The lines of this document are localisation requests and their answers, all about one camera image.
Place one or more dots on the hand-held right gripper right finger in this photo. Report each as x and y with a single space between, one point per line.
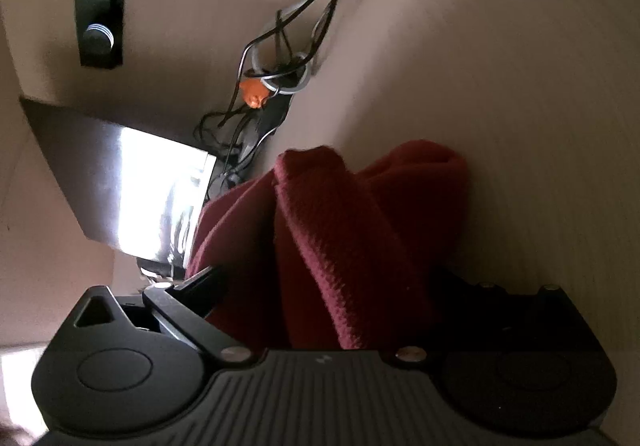
467 298

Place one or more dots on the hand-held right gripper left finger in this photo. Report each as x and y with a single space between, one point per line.
207 282

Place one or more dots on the red knit sweater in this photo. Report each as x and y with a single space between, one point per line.
340 246

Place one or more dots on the black computer monitor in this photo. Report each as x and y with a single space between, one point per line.
130 186

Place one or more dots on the orange round object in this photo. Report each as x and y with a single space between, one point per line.
254 93

